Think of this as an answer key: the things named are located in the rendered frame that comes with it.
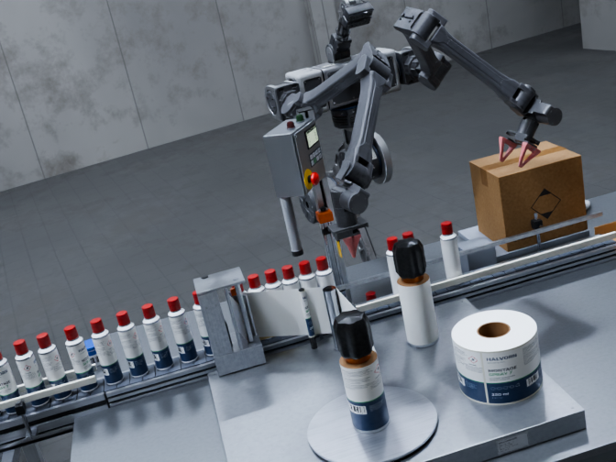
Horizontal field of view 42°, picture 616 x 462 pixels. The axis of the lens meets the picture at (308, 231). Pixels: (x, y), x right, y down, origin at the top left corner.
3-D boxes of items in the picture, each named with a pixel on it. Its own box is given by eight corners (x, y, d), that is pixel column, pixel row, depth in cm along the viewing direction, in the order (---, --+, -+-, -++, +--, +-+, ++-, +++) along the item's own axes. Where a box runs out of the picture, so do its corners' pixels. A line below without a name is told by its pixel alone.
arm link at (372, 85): (382, 79, 247) (356, 60, 242) (395, 70, 243) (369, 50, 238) (361, 194, 225) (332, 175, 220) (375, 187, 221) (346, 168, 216)
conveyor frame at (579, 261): (108, 408, 235) (104, 394, 234) (108, 390, 246) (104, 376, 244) (621, 258, 259) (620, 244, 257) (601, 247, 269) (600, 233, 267)
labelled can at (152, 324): (157, 373, 239) (137, 312, 232) (156, 365, 243) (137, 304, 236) (174, 368, 239) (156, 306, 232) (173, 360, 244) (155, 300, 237)
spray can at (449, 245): (450, 288, 252) (441, 227, 245) (444, 282, 256) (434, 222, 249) (466, 283, 252) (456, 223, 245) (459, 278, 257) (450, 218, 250)
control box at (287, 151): (276, 198, 238) (261, 136, 231) (298, 178, 252) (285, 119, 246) (307, 196, 234) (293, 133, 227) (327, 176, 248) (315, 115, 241)
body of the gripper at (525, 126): (524, 139, 254) (534, 117, 253) (504, 134, 263) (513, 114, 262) (538, 148, 257) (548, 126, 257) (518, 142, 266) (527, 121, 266)
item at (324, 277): (327, 324, 246) (314, 263, 239) (324, 317, 251) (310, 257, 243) (344, 319, 246) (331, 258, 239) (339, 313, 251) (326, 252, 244)
